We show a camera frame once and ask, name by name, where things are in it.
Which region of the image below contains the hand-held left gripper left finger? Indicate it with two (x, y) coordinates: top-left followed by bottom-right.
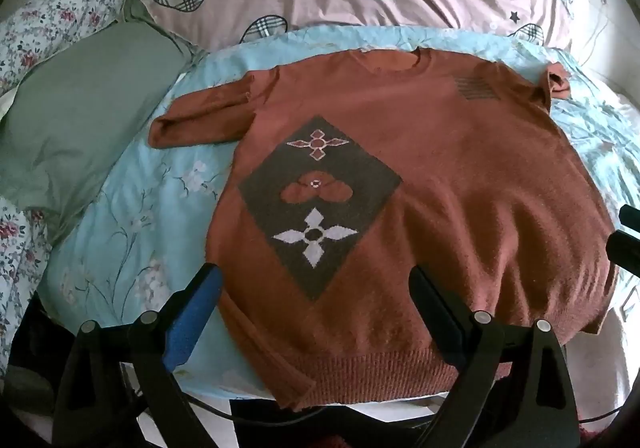
(52, 262), (223, 448)

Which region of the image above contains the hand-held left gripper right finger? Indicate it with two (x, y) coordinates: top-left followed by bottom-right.
(409, 265), (583, 448)

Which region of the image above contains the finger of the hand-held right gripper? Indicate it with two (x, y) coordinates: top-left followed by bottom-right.
(606, 204), (640, 275)

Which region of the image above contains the rust knitted sweater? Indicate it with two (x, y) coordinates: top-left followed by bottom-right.
(149, 48), (618, 413)

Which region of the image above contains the light blue floral bedsheet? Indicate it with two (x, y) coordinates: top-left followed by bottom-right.
(37, 25), (640, 401)

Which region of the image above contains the white embroidered cloth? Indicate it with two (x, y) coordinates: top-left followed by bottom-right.
(555, 0), (640, 96)

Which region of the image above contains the green pillow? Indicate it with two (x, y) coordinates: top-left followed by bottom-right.
(0, 0), (201, 243)

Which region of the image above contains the white small-flower print cloth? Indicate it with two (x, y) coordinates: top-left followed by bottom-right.
(0, 0), (146, 379)

